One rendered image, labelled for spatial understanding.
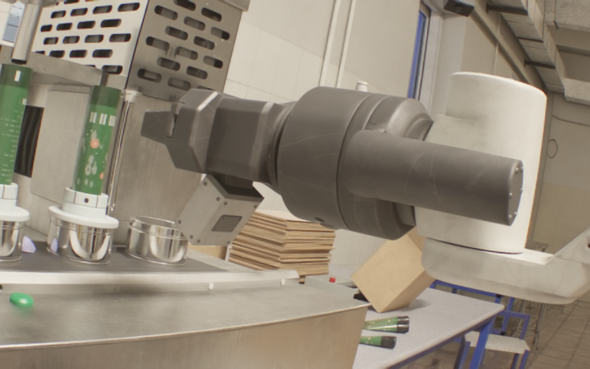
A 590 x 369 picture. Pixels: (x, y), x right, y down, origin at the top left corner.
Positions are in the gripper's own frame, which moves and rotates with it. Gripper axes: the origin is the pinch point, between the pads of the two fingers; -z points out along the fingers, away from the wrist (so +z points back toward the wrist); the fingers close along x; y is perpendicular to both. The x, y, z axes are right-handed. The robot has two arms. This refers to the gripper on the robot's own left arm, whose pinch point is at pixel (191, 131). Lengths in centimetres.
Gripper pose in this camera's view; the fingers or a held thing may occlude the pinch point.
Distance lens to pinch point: 49.3
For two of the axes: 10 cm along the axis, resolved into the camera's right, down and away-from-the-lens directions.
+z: 8.3, 1.8, -5.3
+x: -5.3, -0.8, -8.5
